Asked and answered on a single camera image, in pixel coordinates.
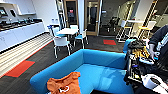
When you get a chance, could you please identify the orange garment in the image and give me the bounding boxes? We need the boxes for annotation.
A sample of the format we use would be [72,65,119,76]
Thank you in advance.
[46,71,82,94]

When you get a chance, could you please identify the person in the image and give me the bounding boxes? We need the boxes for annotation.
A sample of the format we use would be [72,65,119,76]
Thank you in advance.
[147,24,168,73]

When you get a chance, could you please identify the black bag pile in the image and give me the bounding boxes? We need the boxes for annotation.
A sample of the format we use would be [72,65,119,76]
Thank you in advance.
[127,39,148,51]

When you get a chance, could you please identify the small blue sofa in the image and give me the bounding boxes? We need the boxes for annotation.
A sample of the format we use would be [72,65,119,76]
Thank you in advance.
[122,37,138,55]

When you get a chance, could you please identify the yellow stool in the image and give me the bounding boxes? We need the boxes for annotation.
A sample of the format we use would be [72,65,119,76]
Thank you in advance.
[137,20,157,41]

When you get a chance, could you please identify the white high table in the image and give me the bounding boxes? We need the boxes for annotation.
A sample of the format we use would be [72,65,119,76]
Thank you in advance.
[126,18,148,25]

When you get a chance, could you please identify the white stool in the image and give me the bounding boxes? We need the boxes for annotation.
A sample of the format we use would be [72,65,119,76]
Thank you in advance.
[115,19,133,43]

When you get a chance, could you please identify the black office chair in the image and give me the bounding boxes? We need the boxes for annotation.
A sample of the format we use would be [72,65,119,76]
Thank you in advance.
[107,16,121,35]

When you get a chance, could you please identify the large blue sofa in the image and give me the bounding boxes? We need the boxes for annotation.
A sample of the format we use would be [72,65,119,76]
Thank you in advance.
[29,48,135,94]

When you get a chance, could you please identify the wood framed glass door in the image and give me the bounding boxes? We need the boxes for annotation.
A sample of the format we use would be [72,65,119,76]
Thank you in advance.
[83,0,102,37]

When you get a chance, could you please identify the white chair blue seat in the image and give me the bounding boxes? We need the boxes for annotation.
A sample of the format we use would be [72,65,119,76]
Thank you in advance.
[73,29,90,50]

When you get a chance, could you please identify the white square table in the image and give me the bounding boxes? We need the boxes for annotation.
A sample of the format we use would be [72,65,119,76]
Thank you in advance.
[56,27,80,46]

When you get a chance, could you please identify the dark glass door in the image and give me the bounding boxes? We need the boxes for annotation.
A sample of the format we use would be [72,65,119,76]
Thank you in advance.
[63,0,81,30]

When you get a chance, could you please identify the tall narrow shelf rack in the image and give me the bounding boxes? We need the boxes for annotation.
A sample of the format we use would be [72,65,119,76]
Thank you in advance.
[54,0,66,30]

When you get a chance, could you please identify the white kitchen counter cabinets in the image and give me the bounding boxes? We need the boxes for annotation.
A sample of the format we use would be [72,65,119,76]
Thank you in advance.
[0,18,46,53]

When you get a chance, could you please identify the white upper cabinet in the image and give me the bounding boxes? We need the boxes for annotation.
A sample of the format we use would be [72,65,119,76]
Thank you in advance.
[15,0,37,16]

